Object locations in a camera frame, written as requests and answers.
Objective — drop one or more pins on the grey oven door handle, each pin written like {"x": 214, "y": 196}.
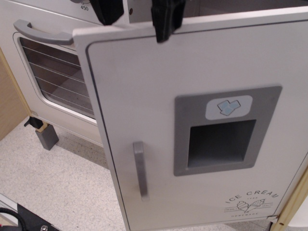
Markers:
{"x": 25, "y": 28}

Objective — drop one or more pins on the grey fridge door handle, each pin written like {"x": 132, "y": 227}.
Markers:
{"x": 139, "y": 158}

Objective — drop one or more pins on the white toy oven door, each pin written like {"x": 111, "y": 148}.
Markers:
{"x": 49, "y": 76}

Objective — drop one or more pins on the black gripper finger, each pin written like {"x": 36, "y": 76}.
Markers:
{"x": 167, "y": 16}
{"x": 108, "y": 11}

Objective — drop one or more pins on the white toy fridge door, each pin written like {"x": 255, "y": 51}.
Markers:
{"x": 133, "y": 81}

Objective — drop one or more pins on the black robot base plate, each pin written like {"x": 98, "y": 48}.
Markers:
{"x": 34, "y": 222}

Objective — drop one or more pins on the grey ice dispenser panel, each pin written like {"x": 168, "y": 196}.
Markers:
{"x": 221, "y": 131}

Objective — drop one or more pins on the oven temperature knob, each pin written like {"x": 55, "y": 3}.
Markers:
{"x": 81, "y": 1}

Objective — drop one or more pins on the wooden side post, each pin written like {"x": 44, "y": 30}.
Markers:
{"x": 295, "y": 201}

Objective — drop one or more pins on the black clamp on leg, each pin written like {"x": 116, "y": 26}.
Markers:
{"x": 34, "y": 122}

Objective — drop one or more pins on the grey kitchen leg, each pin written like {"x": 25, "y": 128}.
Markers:
{"x": 48, "y": 137}

